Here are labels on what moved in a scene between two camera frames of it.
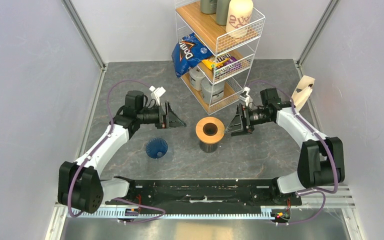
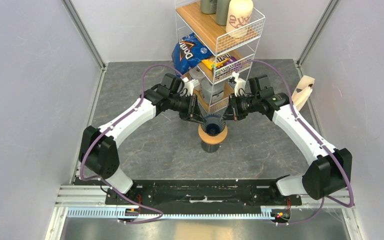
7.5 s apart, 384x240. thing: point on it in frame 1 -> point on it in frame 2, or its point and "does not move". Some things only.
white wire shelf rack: x=217 y=41 does not move
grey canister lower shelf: x=218 y=90 does not move
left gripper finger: x=179 y=123 -> x=197 y=117
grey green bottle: x=208 y=7 does not move
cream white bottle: x=238 y=18 does not move
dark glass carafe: x=211 y=129 does not move
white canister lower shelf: x=196 y=75 does not move
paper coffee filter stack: x=303 y=90 does not move
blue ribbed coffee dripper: x=156 y=148 -> x=214 y=124
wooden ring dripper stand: x=210 y=130 does not move
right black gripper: x=236 y=126 -> x=233 y=109
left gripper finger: x=171 y=115 -> x=199 y=109
